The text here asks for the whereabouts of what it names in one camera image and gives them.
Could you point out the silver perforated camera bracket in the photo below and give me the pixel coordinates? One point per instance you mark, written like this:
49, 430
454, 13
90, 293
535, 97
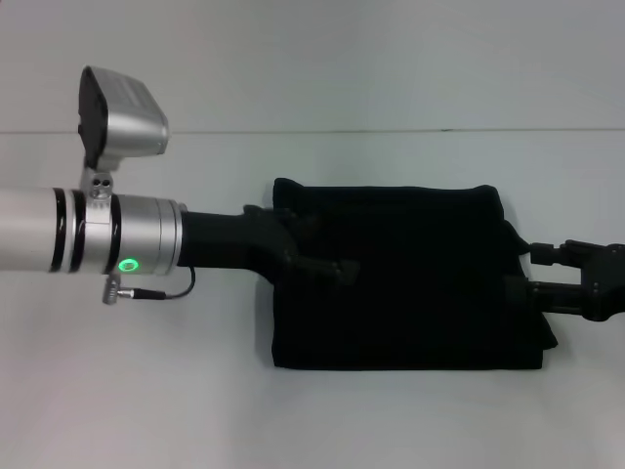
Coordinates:
100, 184

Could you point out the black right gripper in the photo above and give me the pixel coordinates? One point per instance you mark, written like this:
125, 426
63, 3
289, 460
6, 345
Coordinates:
603, 283

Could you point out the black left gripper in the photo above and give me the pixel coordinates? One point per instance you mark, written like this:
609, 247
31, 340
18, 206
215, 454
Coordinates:
229, 239

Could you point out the black t-shirt with FREE print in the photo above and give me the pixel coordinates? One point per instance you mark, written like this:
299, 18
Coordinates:
415, 303

